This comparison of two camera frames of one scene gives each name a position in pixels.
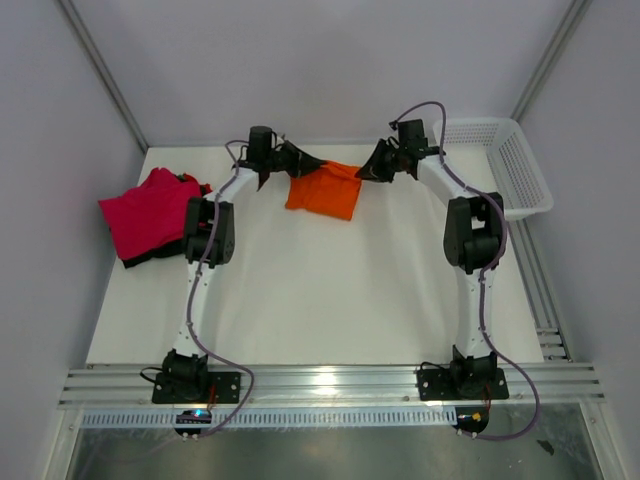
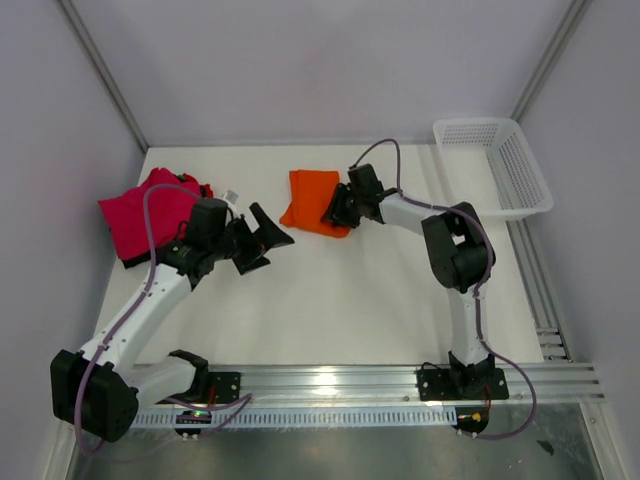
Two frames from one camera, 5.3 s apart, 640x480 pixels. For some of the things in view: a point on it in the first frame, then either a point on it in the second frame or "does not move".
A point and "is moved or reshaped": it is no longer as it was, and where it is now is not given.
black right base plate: (438, 385) does not move
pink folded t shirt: (150, 216) does not move
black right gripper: (373, 170) to (335, 208)
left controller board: (192, 417) does not move
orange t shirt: (332, 190) is moved or reshaped
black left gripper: (301, 163) to (268, 235)
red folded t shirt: (204, 188) does not move
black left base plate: (223, 388) does not move
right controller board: (472, 419) does not move
